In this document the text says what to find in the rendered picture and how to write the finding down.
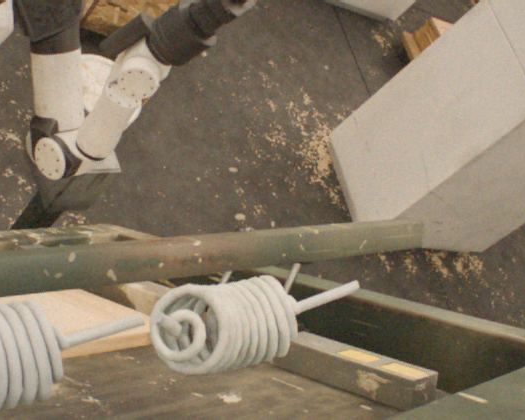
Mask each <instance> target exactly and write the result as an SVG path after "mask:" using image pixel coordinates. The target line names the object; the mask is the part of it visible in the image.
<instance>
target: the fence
mask: <svg viewBox="0 0 525 420"><path fill-rule="evenodd" d="M34 248H45V246H42V245H39V244H33V245H21V246H17V250H23V249H34ZM80 289H82V290H84V291H87V292H90V293H92V294H95V295H97V296H99V297H102V298H105V299H107V300H108V301H110V302H113V303H115V304H118V305H121V306H124V307H126V308H129V309H132V310H134V311H136V312H139V313H141V314H144V315H147V316H149V317H150V316H151V313H152V312H153V309H154V307H155V305H156V303H157V302H158V301H159V300H160V299H161V298H162V297H163V296H164V295H165V294H166V293H167V292H168V291H170V290H171V288H168V287H165V286H162V285H159V284H156V283H153V282H149V281H144V282H136V283H127V284H120V285H112V286H103V287H95V288H91V287H88V288H80ZM203 323H204V325H205V332H206V340H208V341H210V340H209V336H208V332H207V312H205V313H204V315H203ZM347 350H355V351H357V352H360V353H366V354H369V355H372V356H375V357H378V358H380V359H378V360H374V361H370V362H364V361H361V360H358V359H355V358H354V359H352V358H350V357H347V356H344V355H341V354H338V353H339V352H343V351H347ZM267 362H270V363H272V364H275V365H278V366H280V367H283V368H286V369H288V370H290V371H292V372H295V373H298V374H300V375H303V376H306V377H308V378H314V379H316V380H319V381H322V382H324V383H327V384H330V385H332V386H334V387H337V388H339V389H341V388H342V389H345V390H347V391H350V392H353V393H355V394H358V395H360V396H362V397H368V398H370V399H373V400H376V401H378V402H380V403H383V404H388V405H391V406H393V407H395V408H398V409H400V410H406V411H408V410H411V409H414V408H417V407H420V406H423V405H425V404H428V403H431V402H434V401H435V392H436V382H437V379H438V373H437V372H434V371H431V370H428V369H426V368H423V367H421V368H420V367H417V366H414V365H411V364H408V363H405V362H402V361H400V360H394V359H391V358H388V357H385V356H382V355H379V354H376V353H373V352H370V351H364V350H361V349H358V348H356V347H353V346H349V345H346V344H343V343H340V342H337V341H334V340H331V339H328V338H322V337H319V336H316V335H313V334H310V333H307V332H300V333H298V335H297V338H296V339H295V340H294V341H290V347H289V350H288V353H287V354H286V355H285V356H282V357H273V358H272V360H269V361H267ZM394 362H396V363H399V364H401V365H404V366H407V367H410V368H413V369H415V370H417V369H418V370H421V371H424V372H426V373H423V374H419V375H416V376H410V375H404V374H401V373H398V372H395V371H393V370H390V369H387V368H381V367H382V366H386V365H389V364H391V363H394Z"/></svg>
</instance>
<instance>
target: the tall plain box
mask: <svg viewBox="0 0 525 420"><path fill-rule="evenodd" d="M329 136H330V139H331V142H332V143H331V144H330V146H329V147H328V149H329V152H330V155H331V158H332V161H333V164H334V167H335V170H336V173H337V176H338V179H339V182H340V184H341V187H342V190H343V193H344V196H345V199H346V202H347V205H348V208H349V211H350V214H351V217H352V220H353V222H362V221H375V220H387V219H399V218H408V219H414V220H419V221H423V222H424V232H423V244H422V247H421V248H428V249H436V250H445V251H453V252H461V253H469V252H470V251H472V252H480V253H481V252H483V251H484V250H486V249H488V248H489V247H490V246H491V245H493V244H495V243H496V242H498V241H499V240H500V239H502V238H503V237H505V236H506V235H507V234H509V233H510V232H512V231H513V230H515V229H516V228H517V227H519V226H521V225H523V224H524V223H525V0H481V1H479V3H478V4H477V5H476V6H473V8H472V9H471V10H470V11H469V12H467V13H466V14H465V15H464V16H463V17H462V18H460V19H459V20H458V21H457V22H456V23H455V24H454V25H453V26H451V27H450V28H449V29H448V30H447V31H446V32H445V33H443V34H442V35H441V36H440V37H439V38H438V39H437V40H435V41H434V42H433V43H432V44H431V45H430V47H427V48H426V49H425V50H424V51H423V52H422V53H421V55H418V56H417V57H416V58H415V59H414V60H413V61H412V62H411V63H410V64H408V65H407V66H406V67H405V68H404V69H402V70H401V71H400V73H399V74H397V75H396V76H394V77H393V78H392V79H391V80H390V81H389V82H388V84H386V85H384V86H383V87H382V88H381V89H380V90H379V91H377V92H376V93H375V94H374V95H373V97H372V98H371V99H370V98H369V99H368V100H367V101H366V102H365V103H364V104H363V105H362V106H360V107H359V108H358V109H357V110H356V111H355V112H354V114H352V115H351V116H349V117H348V118H347V119H346V120H345V121H343V122H342V123H341V124H340V125H339V126H338V127H337V128H336V129H334V130H333V131H332V132H331V133H330V134H329Z"/></svg>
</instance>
